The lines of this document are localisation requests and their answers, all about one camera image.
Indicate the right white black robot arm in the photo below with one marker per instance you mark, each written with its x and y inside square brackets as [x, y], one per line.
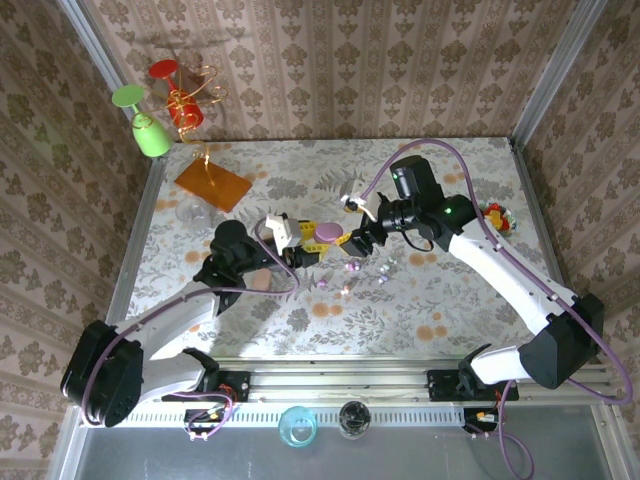
[500, 280]

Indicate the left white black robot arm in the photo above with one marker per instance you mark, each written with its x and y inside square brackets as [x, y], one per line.
[165, 310]

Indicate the clear glass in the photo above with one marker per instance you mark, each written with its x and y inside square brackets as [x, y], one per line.
[192, 212]

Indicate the floral patterned table cover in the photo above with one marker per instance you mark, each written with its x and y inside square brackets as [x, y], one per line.
[350, 325]

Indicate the bowl of colourful candies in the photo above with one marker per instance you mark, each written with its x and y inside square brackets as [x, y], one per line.
[502, 222]

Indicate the green plastic wine glass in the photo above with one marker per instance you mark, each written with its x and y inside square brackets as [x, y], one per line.
[152, 137]

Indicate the red plastic wine glass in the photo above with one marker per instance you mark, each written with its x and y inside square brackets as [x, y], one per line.
[186, 112]

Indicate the dark clear glass jar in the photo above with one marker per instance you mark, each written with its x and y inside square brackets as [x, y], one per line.
[354, 420]

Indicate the blue glass cup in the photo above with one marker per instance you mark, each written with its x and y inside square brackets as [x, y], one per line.
[297, 425]

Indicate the left black connector block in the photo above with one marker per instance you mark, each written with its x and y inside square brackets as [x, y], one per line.
[202, 417]

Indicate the grey metal shelf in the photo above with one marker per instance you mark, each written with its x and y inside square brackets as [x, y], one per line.
[400, 457]

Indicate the aluminium table edge rail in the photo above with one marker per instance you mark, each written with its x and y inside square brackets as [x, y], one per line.
[533, 200]
[145, 210]

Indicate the aluminium mounting rail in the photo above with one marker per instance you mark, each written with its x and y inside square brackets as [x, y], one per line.
[340, 385]

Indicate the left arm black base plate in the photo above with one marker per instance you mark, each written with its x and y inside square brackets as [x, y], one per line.
[235, 385]

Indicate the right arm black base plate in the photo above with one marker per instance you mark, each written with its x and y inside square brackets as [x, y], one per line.
[442, 385]

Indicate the aluminium frame post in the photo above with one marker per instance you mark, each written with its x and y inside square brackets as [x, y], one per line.
[98, 45]
[556, 70]

